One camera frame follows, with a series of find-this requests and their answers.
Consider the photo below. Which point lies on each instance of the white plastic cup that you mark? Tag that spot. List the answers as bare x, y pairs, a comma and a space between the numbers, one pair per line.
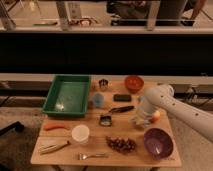
80, 133

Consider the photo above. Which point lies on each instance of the black rectangular block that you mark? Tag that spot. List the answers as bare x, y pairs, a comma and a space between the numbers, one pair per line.
122, 97

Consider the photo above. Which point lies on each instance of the bunch of dark grapes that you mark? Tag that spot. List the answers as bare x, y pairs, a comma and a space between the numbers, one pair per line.
121, 145

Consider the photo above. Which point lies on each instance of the metal fork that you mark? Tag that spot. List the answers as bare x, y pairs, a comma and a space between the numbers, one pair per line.
82, 156

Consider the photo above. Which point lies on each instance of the purple bowl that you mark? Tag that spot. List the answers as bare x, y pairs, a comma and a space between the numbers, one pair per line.
158, 143

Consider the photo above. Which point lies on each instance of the red bowl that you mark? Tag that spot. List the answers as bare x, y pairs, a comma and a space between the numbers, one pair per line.
133, 83

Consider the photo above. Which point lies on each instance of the light blue cup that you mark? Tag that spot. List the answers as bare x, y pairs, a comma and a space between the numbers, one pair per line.
98, 100

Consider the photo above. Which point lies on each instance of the orange fruit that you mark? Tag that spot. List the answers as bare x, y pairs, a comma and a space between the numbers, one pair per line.
155, 116

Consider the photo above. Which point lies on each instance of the small metal cup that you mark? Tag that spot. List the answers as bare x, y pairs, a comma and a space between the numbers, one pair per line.
103, 84

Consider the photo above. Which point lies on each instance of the orange carrot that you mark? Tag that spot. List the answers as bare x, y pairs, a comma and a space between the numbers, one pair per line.
49, 127

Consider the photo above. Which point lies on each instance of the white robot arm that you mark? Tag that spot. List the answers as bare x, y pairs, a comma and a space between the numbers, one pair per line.
162, 96

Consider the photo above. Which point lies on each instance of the blue sponge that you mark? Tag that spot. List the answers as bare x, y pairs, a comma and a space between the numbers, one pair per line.
141, 99

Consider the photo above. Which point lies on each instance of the wooden table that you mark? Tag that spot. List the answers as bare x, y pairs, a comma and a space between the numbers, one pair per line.
121, 128

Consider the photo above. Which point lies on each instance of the green plastic tray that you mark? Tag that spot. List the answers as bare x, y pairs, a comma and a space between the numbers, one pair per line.
68, 96

